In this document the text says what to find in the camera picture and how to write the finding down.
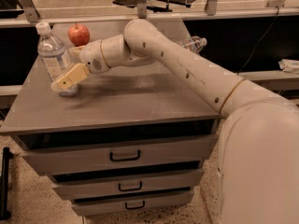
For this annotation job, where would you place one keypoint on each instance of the metal railing frame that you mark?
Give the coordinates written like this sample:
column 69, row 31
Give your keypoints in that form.
column 59, row 11

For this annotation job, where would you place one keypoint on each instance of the top grey drawer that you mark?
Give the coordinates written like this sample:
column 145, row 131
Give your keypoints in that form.
column 89, row 158

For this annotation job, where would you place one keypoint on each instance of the clear crushed plastic bottle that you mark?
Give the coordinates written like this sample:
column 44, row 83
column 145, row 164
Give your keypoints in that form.
column 194, row 43

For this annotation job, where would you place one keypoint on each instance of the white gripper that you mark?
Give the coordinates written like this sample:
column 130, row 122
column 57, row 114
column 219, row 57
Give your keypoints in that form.
column 92, row 57

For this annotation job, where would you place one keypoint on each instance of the middle grey drawer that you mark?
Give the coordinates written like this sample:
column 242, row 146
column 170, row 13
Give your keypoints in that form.
column 120, row 185

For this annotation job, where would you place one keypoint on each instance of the red apple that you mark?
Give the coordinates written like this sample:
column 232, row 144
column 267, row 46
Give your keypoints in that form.
column 79, row 34

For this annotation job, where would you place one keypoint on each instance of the black stand at left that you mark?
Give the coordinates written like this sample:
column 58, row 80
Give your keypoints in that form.
column 6, row 157

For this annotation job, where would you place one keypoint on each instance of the blue label plastic water bottle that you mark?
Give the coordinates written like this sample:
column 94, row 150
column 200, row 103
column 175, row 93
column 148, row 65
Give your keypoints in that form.
column 52, row 51

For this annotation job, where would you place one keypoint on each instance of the grey drawer cabinet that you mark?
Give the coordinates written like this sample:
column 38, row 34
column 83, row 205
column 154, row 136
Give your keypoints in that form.
column 122, row 105

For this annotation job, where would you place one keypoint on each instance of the grey drawer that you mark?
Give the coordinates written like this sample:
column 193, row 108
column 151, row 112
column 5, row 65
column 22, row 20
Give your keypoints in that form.
column 120, row 185
column 89, row 158
column 131, row 203

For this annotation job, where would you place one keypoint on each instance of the bottom grey drawer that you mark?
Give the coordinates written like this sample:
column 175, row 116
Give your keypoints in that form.
column 131, row 203

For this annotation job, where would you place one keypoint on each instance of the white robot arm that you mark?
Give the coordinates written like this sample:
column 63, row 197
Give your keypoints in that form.
column 258, row 149

